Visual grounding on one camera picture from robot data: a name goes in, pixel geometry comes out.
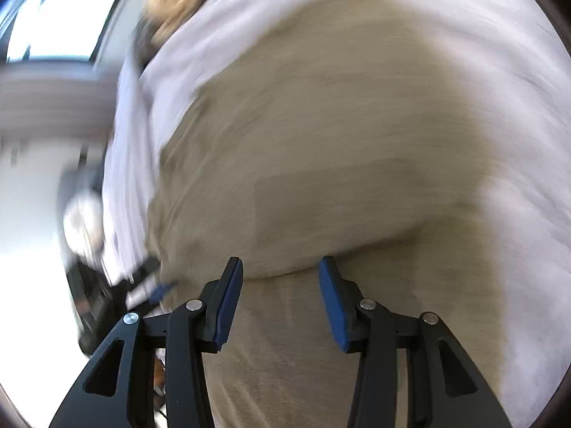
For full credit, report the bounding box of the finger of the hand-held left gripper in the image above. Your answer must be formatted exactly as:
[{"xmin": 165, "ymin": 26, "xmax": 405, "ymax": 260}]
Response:
[{"xmin": 120, "ymin": 254, "xmax": 180, "ymax": 312}]

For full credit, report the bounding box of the window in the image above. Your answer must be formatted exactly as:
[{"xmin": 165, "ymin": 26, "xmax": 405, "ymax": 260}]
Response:
[{"xmin": 4, "ymin": 0, "xmax": 135, "ymax": 64}]

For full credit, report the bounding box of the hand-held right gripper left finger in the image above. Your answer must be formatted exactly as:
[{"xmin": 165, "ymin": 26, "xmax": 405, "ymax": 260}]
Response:
[{"xmin": 48, "ymin": 256, "xmax": 244, "ymax": 428}]

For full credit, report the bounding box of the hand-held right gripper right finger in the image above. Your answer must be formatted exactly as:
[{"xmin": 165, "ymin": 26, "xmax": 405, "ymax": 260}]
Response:
[{"xmin": 318, "ymin": 256, "xmax": 514, "ymax": 428}]

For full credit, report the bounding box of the pile of tan clothes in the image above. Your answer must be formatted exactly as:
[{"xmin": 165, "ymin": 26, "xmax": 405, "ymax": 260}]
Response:
[{"xmin": 134, "ymin": 0, "xmax": 233, "ymax": 65}]

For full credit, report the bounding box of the olive knit sweater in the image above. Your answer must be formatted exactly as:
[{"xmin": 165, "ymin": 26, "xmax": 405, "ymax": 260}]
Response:
[{"xmin": 145, "ymin": 0, "xmax": 505, "ymax": 428}]

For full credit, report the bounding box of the pale lilac embossed blanket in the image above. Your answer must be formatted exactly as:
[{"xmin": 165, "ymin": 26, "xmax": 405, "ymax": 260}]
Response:
[{"xmin": 100, "ymin": 0, "xmax": 571, "ymax": 415}]

